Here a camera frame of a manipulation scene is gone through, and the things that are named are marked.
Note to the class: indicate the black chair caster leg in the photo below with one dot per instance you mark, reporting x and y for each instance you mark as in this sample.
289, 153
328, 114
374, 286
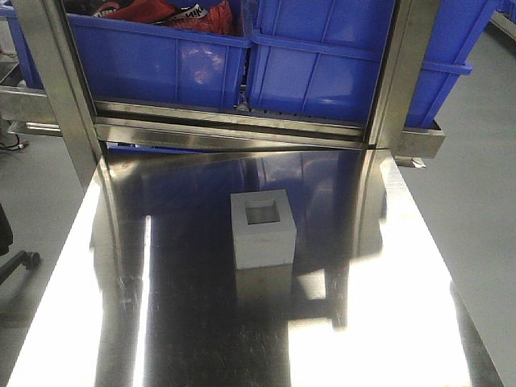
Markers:
29, 260

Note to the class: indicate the blue bin far left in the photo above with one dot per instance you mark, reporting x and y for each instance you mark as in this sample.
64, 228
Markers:
27, 65

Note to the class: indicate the blue plastic bin right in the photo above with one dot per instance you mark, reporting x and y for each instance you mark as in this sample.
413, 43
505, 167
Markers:
457, 28

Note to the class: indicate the blue bin with red items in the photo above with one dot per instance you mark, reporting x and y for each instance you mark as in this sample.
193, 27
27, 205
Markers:
124, 59

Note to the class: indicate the blue plastic bin center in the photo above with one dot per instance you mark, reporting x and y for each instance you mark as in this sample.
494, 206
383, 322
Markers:
316, 58

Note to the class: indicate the stainless steel rack frame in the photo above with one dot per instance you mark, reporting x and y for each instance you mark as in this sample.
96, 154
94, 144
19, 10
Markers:
65, 106

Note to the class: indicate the blue plastic bin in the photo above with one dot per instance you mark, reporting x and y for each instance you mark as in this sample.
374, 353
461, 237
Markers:
316, 58
457, 28

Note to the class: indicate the gray cube base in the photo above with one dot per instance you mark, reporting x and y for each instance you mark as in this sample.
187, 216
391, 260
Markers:
263, 230

